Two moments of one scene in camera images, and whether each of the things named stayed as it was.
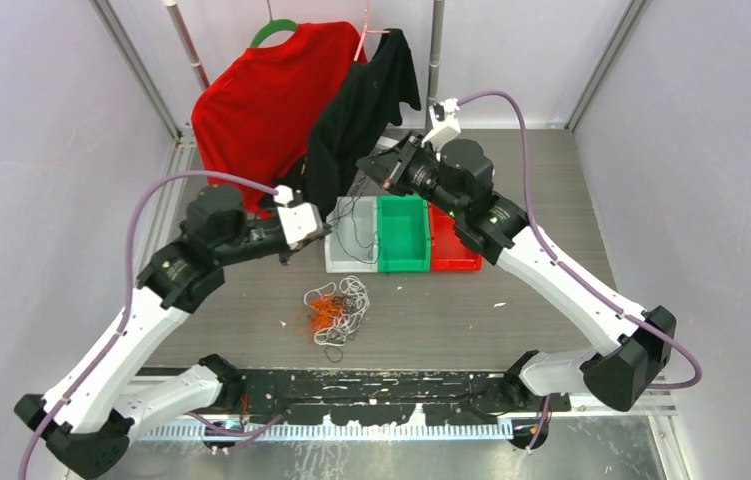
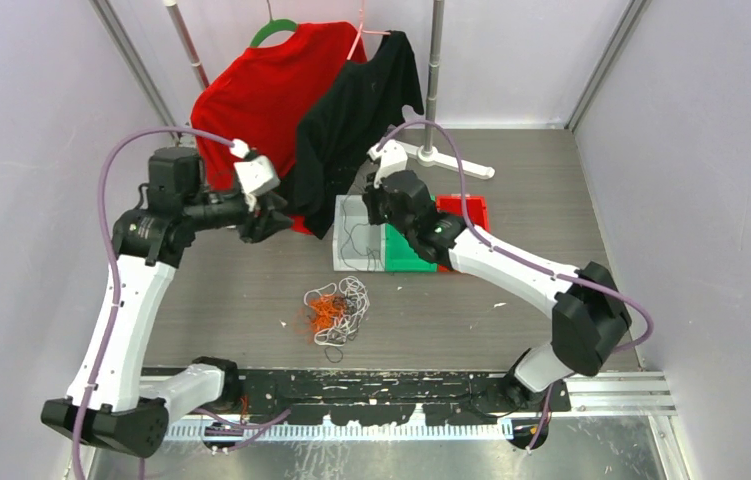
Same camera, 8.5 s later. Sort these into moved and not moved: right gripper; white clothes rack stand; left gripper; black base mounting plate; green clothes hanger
Moved: right gripper; left gripper
Not moved: green clothes hanger; black base mounting plate; white clothes rack stand
